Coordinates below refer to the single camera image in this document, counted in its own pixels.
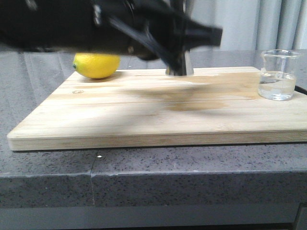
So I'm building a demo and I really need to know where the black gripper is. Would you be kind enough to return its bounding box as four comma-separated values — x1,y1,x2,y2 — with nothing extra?
127,0,223,60

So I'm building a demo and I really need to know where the wooden cutting board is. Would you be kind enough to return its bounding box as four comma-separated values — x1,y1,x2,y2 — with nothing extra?
7,67,307,151

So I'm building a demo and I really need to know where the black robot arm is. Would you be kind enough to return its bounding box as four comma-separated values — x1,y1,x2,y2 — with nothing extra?
0,0,223,64

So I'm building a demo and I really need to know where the grey curtain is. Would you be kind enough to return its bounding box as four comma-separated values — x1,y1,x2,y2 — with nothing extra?
0,0,307,54

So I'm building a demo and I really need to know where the clear glass beaker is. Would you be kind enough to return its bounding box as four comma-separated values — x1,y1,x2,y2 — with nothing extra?
258,49,302,101

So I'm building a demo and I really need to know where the black cable bundle on arm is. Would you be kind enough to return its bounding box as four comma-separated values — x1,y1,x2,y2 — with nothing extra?
109,14,187,72

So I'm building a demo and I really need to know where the yellow lemon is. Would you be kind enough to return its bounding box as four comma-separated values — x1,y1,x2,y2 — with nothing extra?
72,53,120,79

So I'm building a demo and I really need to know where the steel double jigger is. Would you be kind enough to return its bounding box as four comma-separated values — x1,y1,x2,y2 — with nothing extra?
165,0,194,76

